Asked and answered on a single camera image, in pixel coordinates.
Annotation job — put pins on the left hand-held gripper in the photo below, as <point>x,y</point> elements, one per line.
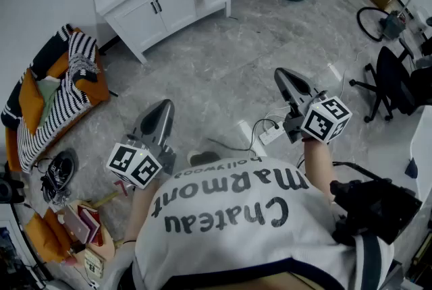
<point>135,165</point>

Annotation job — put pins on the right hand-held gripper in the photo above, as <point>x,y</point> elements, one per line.
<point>324,120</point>

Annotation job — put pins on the person's left forearm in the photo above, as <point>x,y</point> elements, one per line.
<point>141,211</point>

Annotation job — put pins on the person's right forearm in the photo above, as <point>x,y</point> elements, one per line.
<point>317,167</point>

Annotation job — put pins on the white power strip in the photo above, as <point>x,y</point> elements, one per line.
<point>271,133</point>

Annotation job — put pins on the person's black trousers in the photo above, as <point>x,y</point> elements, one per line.
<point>202,158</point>

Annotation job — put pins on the orange sofa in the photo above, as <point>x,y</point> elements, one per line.
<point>98,86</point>

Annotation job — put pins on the black white striped blanket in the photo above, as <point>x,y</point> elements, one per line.
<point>64,103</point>

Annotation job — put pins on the black office chair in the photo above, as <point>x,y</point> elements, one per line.
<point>391,79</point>

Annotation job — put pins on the white cabinet door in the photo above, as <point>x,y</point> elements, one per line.
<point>175,2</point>
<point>138,24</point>

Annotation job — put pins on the pale green cloth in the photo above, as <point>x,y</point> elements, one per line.
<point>47,93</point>

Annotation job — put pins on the red book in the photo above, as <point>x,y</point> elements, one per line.
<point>91,218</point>

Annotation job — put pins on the orange sofa cushion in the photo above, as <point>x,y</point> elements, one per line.
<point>30,103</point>

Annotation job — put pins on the pink notebook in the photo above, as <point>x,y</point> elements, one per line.
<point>77,226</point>

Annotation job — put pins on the round wooden side table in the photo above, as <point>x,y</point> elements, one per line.
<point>108,245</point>

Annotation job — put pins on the black throw with white fringe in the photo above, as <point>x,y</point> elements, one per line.
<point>47,52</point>

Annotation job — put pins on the person's white printed T-shirt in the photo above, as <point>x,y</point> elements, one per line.
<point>219,241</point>

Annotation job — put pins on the white desk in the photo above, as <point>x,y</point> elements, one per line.
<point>425,147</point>

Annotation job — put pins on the beige printed book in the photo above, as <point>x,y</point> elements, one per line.
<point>94,261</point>

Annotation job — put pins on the black waist pack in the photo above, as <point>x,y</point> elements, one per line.
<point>378,207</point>

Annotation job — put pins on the orange floor cushion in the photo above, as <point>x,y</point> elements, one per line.
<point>44,238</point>

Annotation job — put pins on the black bulky device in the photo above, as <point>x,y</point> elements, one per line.
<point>8,189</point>

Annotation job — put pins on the dark cluttered shelf unit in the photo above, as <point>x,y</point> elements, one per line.
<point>13,258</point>

